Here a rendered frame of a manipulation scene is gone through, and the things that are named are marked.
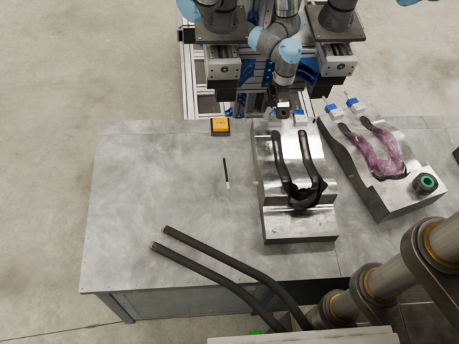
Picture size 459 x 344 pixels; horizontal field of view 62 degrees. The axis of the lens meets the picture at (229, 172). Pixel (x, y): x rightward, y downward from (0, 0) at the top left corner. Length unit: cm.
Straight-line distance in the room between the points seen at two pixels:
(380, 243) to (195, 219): 68
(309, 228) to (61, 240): 147
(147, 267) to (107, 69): 197
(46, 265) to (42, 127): 94
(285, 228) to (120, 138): 75
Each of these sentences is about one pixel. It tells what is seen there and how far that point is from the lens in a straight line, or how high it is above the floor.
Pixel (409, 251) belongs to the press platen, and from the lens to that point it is 67.
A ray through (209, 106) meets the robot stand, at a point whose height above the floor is 21.
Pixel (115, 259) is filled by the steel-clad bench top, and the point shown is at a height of 80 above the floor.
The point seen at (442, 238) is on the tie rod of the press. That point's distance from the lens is 64.
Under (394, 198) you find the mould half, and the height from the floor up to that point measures 91.
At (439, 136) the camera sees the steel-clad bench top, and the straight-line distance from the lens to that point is 190.
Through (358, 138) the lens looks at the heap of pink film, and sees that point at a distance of 157.
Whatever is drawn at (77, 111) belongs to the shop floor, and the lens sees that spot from 281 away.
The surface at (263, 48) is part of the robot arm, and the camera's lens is 133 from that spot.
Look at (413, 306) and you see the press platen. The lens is 92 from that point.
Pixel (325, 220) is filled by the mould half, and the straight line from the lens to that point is 140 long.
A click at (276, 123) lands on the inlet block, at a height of 91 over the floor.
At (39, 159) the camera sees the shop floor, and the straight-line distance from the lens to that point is 266.
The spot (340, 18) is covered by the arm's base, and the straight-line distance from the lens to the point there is 173.
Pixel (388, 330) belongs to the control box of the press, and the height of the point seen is 147.
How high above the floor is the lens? 208
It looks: 59 degrees down
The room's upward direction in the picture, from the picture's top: 8 degrees clockwise
